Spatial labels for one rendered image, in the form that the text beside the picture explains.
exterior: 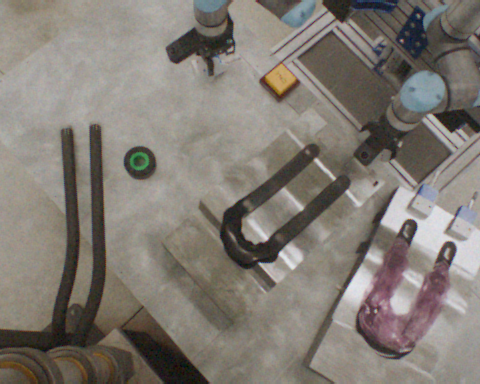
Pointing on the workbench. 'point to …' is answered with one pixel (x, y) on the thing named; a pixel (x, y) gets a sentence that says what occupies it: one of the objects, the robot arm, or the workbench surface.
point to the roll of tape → (139, 159)
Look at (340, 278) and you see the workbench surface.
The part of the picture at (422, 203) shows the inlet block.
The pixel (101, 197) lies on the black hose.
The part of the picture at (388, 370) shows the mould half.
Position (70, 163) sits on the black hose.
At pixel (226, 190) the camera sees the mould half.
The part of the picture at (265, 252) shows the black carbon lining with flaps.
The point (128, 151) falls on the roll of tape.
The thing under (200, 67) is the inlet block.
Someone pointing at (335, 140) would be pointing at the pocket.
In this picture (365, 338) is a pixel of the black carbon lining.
